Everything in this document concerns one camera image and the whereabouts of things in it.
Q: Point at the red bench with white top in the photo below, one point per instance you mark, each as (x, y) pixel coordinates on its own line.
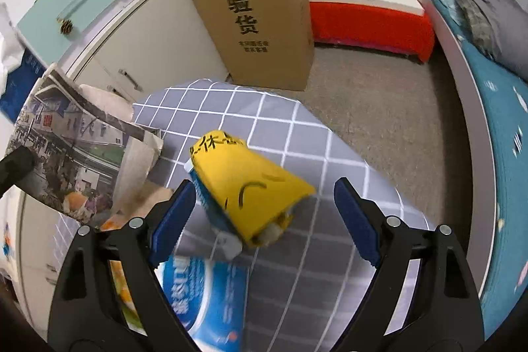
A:
(371, 22)

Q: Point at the white cabinet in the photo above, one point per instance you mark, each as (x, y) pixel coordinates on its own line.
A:
(165, 26)

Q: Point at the pinecone ornament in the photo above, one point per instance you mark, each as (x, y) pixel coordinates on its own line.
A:
(66, 26)

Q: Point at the orange snack packet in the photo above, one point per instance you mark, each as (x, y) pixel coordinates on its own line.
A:
(119, 286)

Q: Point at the photo printed paper bag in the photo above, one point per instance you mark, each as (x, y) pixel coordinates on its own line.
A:
(82, 137)

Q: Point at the large brown cardboard box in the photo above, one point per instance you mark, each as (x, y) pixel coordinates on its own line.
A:
(251, 5)

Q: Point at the bed with teal sheet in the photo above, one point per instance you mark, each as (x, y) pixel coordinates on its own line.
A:
(499, 121)

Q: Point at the blue bag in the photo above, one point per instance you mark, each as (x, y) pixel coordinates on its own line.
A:
(22, 84)

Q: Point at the colourful cabinet sticker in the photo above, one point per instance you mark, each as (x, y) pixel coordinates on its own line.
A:
(6, 240)

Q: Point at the grey blanket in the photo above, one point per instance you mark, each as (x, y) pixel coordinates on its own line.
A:
(486, 9)

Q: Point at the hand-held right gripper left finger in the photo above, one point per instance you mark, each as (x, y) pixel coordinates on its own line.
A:
(173, 220)

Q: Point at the blue and white packet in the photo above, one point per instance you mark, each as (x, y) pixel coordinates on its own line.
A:
(206, 294)

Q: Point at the grey checked tablecloth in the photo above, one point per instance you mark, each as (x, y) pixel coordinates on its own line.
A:
(288, 129)

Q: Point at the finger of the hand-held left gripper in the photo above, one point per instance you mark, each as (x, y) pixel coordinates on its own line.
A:
(16, 168)

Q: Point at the yellow drink carton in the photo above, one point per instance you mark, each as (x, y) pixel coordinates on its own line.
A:
(251, 187)

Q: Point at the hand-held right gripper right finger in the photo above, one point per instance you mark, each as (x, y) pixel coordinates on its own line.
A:
(357, 220)

